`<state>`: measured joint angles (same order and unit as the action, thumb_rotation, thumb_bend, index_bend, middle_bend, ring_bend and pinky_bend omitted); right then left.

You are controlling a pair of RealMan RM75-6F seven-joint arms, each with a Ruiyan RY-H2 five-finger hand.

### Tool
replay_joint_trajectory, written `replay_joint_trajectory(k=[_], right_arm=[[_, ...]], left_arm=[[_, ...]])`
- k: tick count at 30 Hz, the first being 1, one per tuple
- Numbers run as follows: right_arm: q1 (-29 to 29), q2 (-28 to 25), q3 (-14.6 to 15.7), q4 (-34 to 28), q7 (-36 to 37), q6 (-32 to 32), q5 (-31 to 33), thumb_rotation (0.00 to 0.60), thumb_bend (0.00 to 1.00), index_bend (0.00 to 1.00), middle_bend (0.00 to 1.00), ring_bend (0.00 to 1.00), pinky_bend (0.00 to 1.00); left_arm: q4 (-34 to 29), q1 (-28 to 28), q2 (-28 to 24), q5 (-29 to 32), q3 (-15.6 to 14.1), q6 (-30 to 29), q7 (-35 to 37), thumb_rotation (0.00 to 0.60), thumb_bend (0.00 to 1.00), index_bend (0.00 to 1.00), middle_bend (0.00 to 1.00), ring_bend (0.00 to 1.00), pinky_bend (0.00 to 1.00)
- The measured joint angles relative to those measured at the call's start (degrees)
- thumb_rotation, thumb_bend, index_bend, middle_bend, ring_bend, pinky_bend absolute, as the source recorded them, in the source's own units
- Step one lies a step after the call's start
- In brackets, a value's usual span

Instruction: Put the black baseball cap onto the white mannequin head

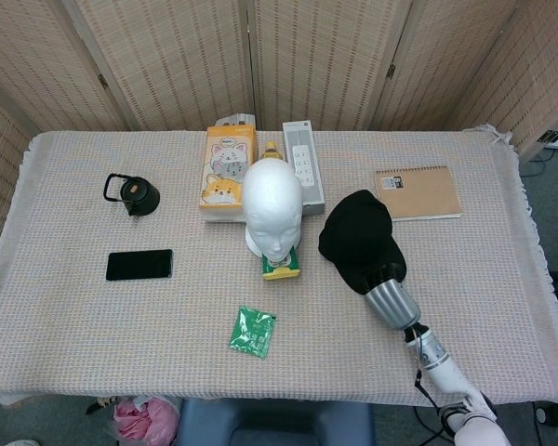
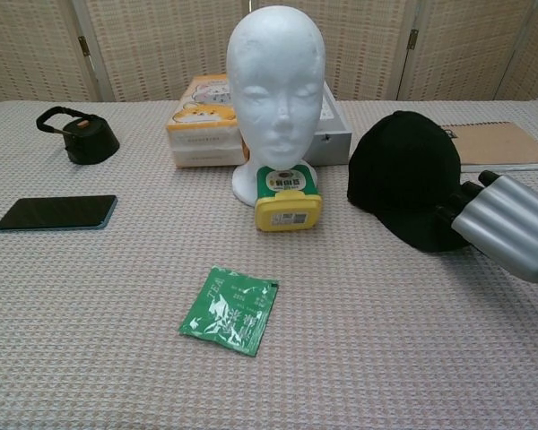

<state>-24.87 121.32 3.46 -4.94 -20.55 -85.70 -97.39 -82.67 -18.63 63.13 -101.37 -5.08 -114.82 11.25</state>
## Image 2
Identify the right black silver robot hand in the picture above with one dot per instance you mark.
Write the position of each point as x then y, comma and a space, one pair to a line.
502, 224

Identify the grey power strip box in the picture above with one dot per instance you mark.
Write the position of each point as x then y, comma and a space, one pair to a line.
334, 139

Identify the woven checked tablecloth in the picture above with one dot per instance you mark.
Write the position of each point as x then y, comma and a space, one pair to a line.
94, 336

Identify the orange cat tissue pack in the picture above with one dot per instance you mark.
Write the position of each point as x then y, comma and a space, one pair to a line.
202, 130

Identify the woven folding screen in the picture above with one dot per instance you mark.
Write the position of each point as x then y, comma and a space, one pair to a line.
161, 45

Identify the black smartphone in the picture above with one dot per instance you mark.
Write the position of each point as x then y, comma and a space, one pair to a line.
58, 212

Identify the black baseball cap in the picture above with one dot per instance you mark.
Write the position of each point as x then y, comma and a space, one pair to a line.
399, 170

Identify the kraft spiral notebook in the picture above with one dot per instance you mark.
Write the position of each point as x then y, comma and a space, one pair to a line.
502, 143

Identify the green tea sachet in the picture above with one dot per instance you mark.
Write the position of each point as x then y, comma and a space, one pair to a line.
228, 313

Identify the green yellow lidded box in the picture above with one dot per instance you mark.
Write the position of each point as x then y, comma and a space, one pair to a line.
289, 206

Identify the white foam mannequin head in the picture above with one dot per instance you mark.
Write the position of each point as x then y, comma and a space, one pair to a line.
275, 67

